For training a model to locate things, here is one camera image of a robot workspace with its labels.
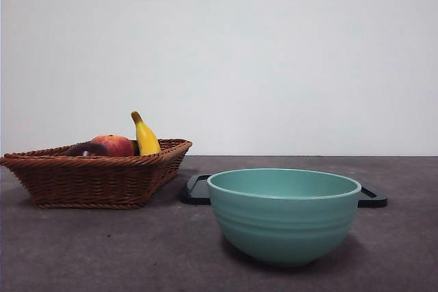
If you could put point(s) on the yellow banana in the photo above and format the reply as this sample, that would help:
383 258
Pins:
146 141

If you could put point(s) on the black rectangular tray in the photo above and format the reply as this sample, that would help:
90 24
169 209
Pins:
195 196

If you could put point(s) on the red orange peach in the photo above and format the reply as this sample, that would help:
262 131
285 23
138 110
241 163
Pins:
119 145

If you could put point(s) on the dark purple plum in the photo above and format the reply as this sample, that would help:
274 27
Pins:
87 149

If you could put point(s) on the teal ceramic bowl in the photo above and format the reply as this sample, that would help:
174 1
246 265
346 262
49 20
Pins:
284 227

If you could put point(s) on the brown wicker basket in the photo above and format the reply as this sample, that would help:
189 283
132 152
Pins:
85 182

